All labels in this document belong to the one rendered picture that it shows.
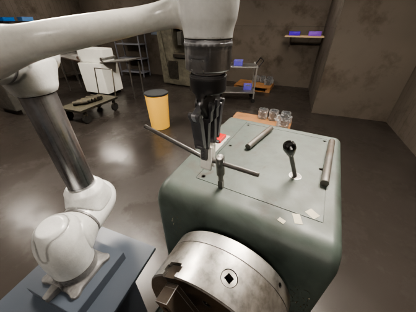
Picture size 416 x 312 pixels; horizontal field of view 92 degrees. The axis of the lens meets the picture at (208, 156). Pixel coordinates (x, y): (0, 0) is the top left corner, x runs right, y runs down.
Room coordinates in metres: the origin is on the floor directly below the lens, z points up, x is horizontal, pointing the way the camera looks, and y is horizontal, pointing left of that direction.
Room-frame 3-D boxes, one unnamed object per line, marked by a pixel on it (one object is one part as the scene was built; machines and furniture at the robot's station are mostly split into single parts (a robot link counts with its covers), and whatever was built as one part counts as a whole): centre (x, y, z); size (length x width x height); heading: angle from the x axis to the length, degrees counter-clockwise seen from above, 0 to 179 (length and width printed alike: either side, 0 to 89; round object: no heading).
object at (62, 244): (0.44, 0.53, 0.97); 0.18 x 0.16 x 0.22; 176
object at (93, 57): (5.66, 2.83, 0.56); 2.36 x 0.60 x 1.11; 70
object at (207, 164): (0.42, 0.00, 1.36); 0.03 x 0.01 x 0.07; 62
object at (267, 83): (6.16, -1.37, 0.15); 1.07 x 0.76 x 0.30; 69
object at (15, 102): (4.54, 4.12, 0.33); 0.95 x 0.80 x 0.65; 160
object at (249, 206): (0.57, -0.19, 1.06); 0.59 x 0.48 x 0.39; 152
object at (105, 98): (4.10, 2.41, 0.41); 1.06 x 0.61 x 0.83; 161
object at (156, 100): (3.48, 0.89, 0.32); 0.40 x 0.40 x 0.64
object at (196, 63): (0.43, 0.00, 1.59); 0.09 x 0.09 x 0.06
